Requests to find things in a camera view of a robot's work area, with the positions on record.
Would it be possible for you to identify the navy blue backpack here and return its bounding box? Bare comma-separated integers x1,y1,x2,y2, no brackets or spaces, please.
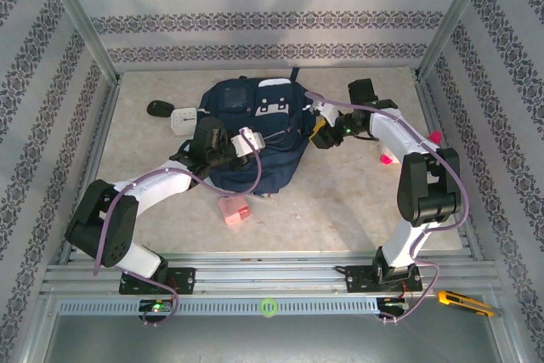
169,67,316,199

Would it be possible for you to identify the white square alarm clock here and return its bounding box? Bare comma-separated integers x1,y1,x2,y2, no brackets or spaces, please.
170,106,198,138

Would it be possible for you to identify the white green pink plush toy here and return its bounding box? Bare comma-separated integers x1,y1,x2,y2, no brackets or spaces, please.
379,131,443,167

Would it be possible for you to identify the black computer mouse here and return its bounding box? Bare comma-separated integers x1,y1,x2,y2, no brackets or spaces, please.
146,99,176,118

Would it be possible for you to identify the pink plastic box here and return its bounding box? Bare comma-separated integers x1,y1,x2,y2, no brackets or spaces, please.
218,196,252,229

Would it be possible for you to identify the small circuit board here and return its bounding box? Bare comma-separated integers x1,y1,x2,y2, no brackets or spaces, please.
377,298,411,311
139,299,173,314

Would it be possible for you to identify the yellow utility knife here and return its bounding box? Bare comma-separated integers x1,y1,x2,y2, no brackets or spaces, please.
437,289,497,318

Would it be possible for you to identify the gray metal base panel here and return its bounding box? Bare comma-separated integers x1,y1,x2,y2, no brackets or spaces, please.
42,314,522,363

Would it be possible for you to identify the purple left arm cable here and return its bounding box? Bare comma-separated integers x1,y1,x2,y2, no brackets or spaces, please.
93,131,264,328

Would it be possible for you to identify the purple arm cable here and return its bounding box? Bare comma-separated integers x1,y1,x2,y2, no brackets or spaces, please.
93,131,264,328
304,89,471,325

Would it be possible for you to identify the aluminium side rail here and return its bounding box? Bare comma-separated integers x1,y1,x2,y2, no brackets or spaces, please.
412,76,484,260
57,76,122,264

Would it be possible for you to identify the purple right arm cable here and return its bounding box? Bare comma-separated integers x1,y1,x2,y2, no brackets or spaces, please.
304,89,471,325

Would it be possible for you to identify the aluminium frame post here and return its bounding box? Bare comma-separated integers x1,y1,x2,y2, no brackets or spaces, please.
36,0,122,83
416,0,507,82

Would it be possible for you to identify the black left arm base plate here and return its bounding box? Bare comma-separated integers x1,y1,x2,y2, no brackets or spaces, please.
118,267,196,296

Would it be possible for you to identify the aluminium front rail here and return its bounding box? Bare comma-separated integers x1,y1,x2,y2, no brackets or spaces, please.
40,251,505,296

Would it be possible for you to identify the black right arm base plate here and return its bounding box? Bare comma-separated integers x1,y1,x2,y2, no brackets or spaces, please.
346,264,424,295

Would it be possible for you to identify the perforated metal cable tray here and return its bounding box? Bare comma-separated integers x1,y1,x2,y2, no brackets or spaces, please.
56,298,380,316

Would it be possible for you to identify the green tape ring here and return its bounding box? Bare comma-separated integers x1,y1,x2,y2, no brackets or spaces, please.
260,297,280,319

